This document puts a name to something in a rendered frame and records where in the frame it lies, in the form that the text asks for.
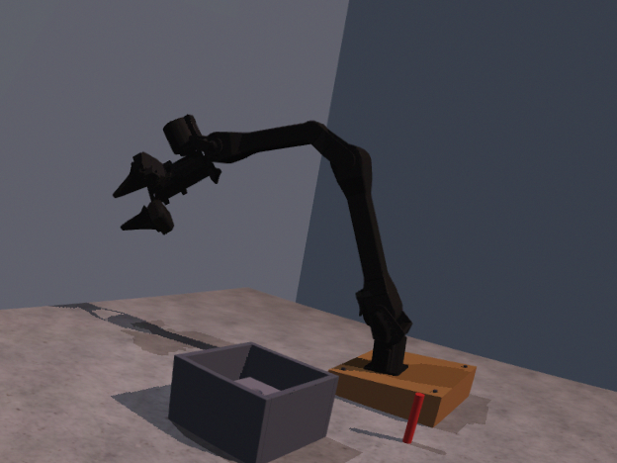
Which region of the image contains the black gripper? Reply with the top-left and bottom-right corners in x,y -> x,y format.
113,153 -> 190,235

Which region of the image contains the red peg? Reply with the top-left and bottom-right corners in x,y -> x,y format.
402,393 -> 425,444

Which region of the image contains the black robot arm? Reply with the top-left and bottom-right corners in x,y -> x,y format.
132,115 -> 412,376

